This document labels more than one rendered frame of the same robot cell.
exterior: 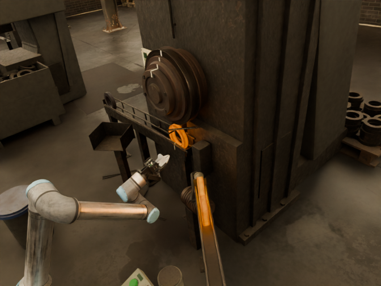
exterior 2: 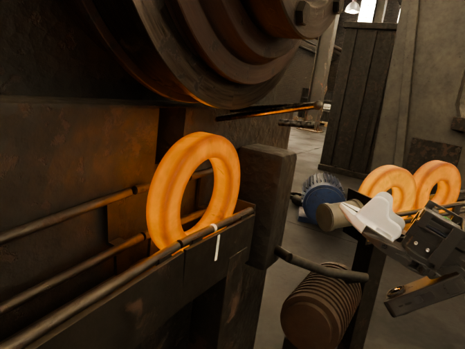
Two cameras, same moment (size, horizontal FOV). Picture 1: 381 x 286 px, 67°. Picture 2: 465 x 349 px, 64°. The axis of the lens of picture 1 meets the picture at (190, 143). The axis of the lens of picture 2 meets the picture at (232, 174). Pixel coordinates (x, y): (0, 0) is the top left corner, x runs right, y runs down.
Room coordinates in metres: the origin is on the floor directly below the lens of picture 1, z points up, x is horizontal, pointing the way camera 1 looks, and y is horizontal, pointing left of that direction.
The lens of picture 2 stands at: (1.82, 0.56, 0.92)
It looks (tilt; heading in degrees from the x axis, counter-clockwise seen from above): 14 degrees down; 245
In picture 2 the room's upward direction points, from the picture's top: 8 degrees clockwise
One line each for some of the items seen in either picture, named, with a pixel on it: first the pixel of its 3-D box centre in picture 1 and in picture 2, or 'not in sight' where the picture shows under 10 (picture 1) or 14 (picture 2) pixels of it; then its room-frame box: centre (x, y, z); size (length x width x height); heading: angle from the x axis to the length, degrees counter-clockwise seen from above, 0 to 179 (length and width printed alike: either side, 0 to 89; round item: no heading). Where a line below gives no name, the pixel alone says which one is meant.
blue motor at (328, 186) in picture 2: not in sight; (322, 197); (0.06, -1.57, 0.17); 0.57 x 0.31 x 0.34; 56
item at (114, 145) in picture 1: (121, 165); not in sight; (1.89, 0.59, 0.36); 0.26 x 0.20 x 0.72; 71
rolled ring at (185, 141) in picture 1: (178, 136); (198, 195); (1.64, 0.08, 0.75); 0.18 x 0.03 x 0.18; 35
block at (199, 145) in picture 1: (202, 159); (258, 205); (1.46, -0.07, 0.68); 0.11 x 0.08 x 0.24; 126
